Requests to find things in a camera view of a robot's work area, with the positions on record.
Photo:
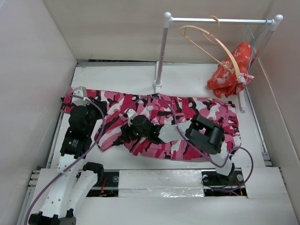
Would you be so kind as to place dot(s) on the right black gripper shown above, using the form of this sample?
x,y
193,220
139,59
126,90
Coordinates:
x,y
126,130

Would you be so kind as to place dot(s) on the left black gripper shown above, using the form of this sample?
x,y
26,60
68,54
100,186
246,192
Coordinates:
x,y
102,104

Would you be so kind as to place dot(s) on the pink camouflage trousers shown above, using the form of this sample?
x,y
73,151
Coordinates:
x,y
160,109

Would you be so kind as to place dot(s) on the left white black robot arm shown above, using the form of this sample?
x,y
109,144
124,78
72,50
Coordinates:
x,y
74,179

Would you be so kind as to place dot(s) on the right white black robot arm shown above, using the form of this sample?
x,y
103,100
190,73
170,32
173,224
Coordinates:
x,y
199,132

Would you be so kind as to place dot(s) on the silver taped white panel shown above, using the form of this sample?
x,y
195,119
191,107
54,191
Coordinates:
x,y
160,183

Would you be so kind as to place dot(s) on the white clothes rack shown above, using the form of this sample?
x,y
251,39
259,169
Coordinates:
x,y
168,19

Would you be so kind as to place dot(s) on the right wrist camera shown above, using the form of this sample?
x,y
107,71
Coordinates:
x,y
130,114

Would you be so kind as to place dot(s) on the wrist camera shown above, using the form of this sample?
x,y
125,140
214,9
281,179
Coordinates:
x,y
130,114
80,93

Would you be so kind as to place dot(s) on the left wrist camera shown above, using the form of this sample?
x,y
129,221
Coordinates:
x,y
80,93

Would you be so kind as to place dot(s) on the black mounting rail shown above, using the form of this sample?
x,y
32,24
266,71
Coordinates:
x,y
213,185

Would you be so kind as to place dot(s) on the light blue wire hanger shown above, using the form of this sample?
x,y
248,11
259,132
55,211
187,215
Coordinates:
x,y
254,40

